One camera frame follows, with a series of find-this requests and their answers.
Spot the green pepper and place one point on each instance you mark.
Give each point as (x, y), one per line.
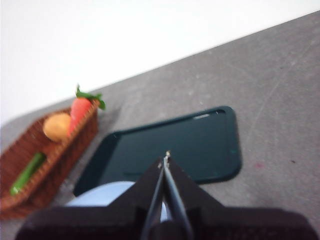
(28, 173)

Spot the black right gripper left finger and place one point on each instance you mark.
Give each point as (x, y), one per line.
(105, 222)

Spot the brown woven wicker basket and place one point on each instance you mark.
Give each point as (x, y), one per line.
(32, 147)

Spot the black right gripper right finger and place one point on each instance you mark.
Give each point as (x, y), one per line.
(225, 225)

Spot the blue round plate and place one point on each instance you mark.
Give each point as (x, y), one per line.
(105, 195)

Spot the orange carrot with green leaves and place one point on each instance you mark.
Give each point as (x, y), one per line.
(78, 110)

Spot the dark green rectangular tray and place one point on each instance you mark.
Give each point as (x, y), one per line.
(195, 140)

